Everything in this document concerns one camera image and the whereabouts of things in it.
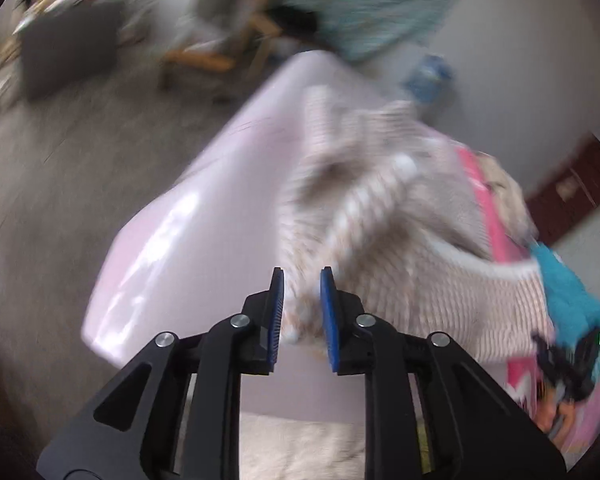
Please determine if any blue water bottle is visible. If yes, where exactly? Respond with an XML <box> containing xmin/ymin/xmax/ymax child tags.
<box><xmin>405</xmin><ymin>55</ymin><xmax>453</xmax><ymax>103</ymax></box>

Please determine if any teal floral hanging cloth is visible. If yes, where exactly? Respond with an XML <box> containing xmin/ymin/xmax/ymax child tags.
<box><xmin>280</xmin><ymin>0</ymin><xmax>466</xmax><ymax>63</ymax></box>

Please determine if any grey board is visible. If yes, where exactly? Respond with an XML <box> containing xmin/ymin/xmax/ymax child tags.
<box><xmin>17</xmin><ymin>0</ymin><xmax>126</xmax><ymax>101</ymax></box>

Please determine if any black cloth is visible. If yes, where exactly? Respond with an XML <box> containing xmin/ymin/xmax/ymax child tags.
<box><xmin>267</xmin><ymin>5</ymin><xmax>323</xmax><ymax>36</ymax></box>

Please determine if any white fleece cloth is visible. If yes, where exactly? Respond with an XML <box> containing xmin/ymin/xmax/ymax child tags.
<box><xmin>237</xmin><ymin>412</ymin><xmax>371</xmax><ymax>480</ymax></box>

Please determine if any beige white checked coat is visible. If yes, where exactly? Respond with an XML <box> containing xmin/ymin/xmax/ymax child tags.
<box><xmin>275</xmin><ymin>85</ymin><xmax>556</xmax><ymax>366</ymax></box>

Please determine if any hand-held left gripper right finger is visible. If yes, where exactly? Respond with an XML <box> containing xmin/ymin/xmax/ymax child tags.
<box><xmin>319</xmin><ymin>265</ymin><xmax>567</xmax><ymax>480</ymax></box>

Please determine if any teal fuzzy cloth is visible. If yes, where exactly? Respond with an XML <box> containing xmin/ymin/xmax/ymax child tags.
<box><xmin>527</xmin><ymin>242</ymin><xmax>600</xmax><ymax>356</ymax></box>

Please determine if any dark red door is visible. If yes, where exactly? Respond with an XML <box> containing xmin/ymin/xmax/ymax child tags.
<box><xmin>525</xmin><ymin>132</ymin><xmax>600</xmax><ymax>246</ymax></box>

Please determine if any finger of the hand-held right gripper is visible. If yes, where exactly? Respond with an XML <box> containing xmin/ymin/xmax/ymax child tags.
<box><xmin>531</xmin><ymin>332</ymin><xmax>563</xmax><ymax>368</ymax></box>

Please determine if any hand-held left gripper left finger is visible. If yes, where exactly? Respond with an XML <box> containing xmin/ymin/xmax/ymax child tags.
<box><xmin>36</xmin><ymin>267</ymin><xmax>285</xmax><ymax>480</ymax></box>

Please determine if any cream garment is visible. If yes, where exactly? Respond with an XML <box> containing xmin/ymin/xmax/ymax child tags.
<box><xmin>475</xmin><ymin>152</ymin><xmax>538</xmax><ymax>241</ymax></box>

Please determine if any wooden chair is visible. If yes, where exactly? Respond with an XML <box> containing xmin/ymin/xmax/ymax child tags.
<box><xmin>157</xmin><ymin>0</ymin><xmax>341</xmax><ymax>91</ymax></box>

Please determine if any pink floral blanket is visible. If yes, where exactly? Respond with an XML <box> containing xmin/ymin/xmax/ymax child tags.
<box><xmin>455</xmin><ymin>147</ymin><xmax>600</xmax><ymax>461</ymax></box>

